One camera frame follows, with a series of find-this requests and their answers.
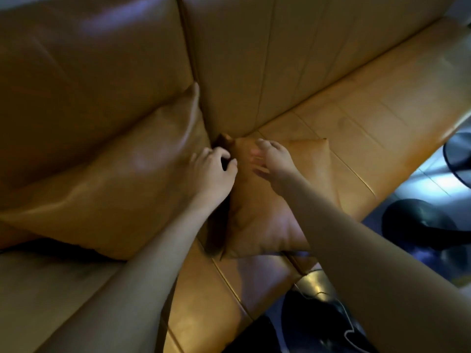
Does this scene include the person's right hand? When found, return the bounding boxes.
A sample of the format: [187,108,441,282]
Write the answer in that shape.
[250,139,307,196]

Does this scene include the person's left hand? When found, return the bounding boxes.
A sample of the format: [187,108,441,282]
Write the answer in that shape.
[186,146,239,208]

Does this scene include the small tan leather pillow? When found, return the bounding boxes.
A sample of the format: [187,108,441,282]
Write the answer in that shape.
[211,133,343,261]

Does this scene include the person's left forearm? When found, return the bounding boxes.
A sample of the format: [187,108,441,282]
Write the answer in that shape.
[35,196,222,353]

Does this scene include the person's right forearm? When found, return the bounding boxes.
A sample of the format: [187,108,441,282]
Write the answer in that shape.
[272,176,471,353]

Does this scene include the tan leather sofa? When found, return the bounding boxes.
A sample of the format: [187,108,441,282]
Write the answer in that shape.
[0,0,471,353]

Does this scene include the large tan leather pillow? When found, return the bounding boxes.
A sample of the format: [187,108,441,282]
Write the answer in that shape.
[0,82,213,261]

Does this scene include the black standing fan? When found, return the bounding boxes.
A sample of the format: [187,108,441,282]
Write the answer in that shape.
[381,132,471,254]

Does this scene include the black trousers with white cord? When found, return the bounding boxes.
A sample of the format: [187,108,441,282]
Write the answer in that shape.
[222,287,379,353]

